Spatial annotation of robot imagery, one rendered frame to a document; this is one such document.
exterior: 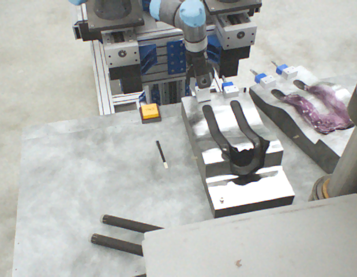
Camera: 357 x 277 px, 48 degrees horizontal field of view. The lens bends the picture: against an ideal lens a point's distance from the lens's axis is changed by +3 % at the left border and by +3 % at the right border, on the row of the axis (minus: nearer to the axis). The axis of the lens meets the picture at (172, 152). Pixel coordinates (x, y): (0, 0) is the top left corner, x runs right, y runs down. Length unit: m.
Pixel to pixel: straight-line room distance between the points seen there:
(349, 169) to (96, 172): 0.95
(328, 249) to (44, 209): 1.04
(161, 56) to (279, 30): 1.89
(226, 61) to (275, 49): 1.56
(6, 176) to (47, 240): 1.33
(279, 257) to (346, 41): 3.15
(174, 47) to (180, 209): 0.80
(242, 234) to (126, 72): 1.32
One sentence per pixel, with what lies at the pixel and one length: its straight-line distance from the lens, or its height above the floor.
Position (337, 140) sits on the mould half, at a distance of 1.44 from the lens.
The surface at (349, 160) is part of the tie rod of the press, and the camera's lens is 0.71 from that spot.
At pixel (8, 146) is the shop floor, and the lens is 2.79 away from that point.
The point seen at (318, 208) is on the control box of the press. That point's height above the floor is 1.47.
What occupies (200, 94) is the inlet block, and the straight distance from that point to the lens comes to 1.49.
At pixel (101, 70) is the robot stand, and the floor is 0.23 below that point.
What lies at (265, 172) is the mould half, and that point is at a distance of 1.36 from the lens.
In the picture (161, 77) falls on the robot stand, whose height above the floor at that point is 0.72.
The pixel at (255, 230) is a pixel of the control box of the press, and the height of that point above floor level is 1.47.
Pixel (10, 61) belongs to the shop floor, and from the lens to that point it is 3.49.
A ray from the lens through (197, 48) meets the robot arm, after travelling 1.33.
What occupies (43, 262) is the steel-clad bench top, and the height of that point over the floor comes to 0.80.
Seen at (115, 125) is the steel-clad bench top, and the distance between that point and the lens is 1.59.
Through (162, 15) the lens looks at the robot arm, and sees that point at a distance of 1.33.
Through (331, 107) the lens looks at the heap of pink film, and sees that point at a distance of 1.58.
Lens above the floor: 1.92
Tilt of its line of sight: 50 degrees down
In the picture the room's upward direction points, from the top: 3 degrees counter-clockwise
